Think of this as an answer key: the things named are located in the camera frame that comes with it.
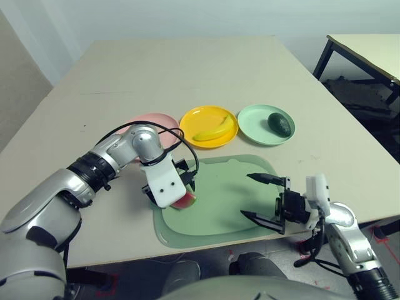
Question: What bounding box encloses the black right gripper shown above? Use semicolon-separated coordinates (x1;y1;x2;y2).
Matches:
239;172;312;235

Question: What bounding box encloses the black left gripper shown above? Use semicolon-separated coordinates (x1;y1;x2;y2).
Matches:
142;159;198;206

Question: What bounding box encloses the red toy watermelon slice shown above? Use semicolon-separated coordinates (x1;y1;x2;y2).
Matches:
171;192;198;211

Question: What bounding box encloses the yellow toy banana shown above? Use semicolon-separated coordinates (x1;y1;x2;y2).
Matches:
192;114;236;141

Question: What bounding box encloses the dark green toy avocado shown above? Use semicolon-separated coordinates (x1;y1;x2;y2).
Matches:
267;112;293;138

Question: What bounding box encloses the green silicone cutting mat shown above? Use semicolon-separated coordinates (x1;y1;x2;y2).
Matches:
152;154;284;249

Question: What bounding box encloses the orange-yellow plastic plate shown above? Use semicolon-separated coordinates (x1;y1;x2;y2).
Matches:
179;105;239;149

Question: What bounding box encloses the mint green plastic plate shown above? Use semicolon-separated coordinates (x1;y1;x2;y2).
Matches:
237;104;296;147

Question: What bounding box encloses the pink plastic plate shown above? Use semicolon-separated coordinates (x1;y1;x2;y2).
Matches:
117;112;181;165

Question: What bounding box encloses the grey left robot leg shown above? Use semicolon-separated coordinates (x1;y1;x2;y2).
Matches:
162;260;201;294

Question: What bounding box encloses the grey robot torso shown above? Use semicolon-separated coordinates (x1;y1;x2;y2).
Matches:
156;274;356;300

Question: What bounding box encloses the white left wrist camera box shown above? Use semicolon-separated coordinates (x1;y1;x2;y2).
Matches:
139;156;188;209

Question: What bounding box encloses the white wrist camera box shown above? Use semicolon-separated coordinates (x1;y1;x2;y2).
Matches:
139;156;188;209
304;172;331;231

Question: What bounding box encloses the black left wrist camera cable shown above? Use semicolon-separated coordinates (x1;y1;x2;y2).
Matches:
95;122;200;188

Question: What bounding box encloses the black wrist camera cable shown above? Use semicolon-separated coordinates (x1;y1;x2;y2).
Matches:
95;122;200;188
293;215;344;276

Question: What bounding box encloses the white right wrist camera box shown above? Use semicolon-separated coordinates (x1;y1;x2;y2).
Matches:
304;172;331;231

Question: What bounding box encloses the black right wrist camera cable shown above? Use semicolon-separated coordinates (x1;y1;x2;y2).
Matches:
293;215;344;276

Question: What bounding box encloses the beige side table black frame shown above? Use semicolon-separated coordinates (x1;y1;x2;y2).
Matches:
313;33;400;107

